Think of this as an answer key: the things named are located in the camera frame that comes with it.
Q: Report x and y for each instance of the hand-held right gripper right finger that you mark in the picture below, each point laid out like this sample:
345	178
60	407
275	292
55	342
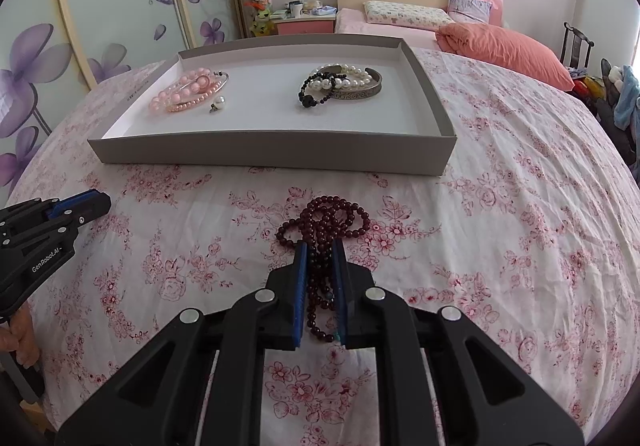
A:
340	296

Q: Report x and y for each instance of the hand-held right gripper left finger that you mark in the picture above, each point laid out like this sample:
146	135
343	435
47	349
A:
300	296

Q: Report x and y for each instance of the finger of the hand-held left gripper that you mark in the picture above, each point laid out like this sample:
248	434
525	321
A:
97	208
70	205

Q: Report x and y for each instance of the grey cardboard tray box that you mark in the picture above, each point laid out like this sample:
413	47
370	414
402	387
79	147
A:
260	115

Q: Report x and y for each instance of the person's left hand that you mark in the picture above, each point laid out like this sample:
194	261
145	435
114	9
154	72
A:
22	336

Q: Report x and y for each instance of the pink floral bed sheet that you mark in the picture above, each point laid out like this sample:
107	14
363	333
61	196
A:
500	251

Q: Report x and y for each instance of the thin silver bangle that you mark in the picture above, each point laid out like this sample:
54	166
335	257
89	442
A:
227	80

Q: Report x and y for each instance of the pink nightstand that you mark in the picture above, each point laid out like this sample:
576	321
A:
305	27

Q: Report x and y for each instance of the plain pink mattress sheet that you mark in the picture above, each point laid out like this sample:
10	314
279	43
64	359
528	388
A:
350	20

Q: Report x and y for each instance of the white mug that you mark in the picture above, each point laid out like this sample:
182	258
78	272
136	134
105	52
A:
295	9

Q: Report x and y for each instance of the floral white pillow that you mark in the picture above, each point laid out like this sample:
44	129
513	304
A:
405	14

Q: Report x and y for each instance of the salmon pink pillow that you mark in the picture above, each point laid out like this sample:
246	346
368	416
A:
505	50

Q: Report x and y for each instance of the purple print pillow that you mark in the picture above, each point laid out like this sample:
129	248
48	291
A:
470	5

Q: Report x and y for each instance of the dark wooden chair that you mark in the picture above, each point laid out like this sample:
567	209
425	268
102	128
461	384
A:
570	50

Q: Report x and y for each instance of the pile of clothes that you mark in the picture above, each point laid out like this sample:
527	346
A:
620	95

